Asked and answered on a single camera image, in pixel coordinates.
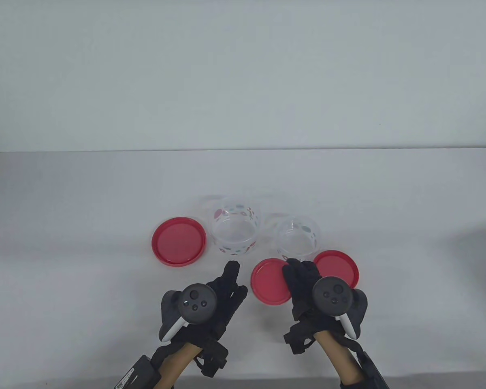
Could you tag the medium red container lid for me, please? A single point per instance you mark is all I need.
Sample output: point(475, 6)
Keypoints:
point(336, 265)

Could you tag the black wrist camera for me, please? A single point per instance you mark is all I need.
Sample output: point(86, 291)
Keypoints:
point(297, 338)
point(212, 358)

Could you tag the large red container lid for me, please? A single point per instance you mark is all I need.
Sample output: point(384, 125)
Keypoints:
point(178, 241)

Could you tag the large clear printed storage container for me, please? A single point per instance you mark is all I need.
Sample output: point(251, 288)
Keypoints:
point(233, 233)

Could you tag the person's right hand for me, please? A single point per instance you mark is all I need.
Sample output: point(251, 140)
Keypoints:
point(301, 291)

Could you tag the small red container lid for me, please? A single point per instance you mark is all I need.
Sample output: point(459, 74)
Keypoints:
point(269, 281)

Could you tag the medium clear printed storage container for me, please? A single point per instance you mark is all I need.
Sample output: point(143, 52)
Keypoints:
point(315, 230)

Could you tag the person's left hand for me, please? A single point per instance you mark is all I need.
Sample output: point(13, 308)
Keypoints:
point(227, 300)

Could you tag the dark sleeve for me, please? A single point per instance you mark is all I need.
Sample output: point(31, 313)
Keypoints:
point(352, 385)

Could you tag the person's right forearm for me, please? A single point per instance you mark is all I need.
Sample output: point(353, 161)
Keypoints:
point(340, 356)

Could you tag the black and white controller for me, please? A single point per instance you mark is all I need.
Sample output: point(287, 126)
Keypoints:
point(196, 302)
point(332, 296)

